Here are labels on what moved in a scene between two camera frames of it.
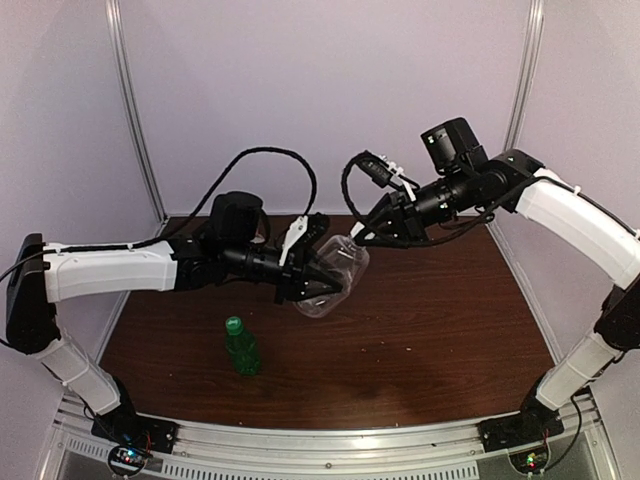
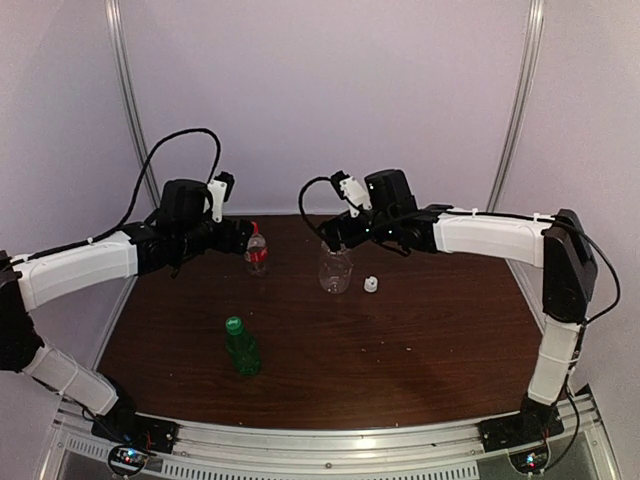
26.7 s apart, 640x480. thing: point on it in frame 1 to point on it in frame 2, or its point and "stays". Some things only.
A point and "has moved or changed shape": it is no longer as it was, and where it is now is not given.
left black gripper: x=294 y=281 to x=242 y=233
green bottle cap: x=233 y=325 stays
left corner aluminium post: x=113 y=12 stays
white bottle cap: x=357 y=228 has moved or changed shape
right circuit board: x=530 y=461 stays
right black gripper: x=401 y=212 to x=334 y=237
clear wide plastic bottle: x=342 y=258 has moved or changed shape
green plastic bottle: x=242 y=345 stays
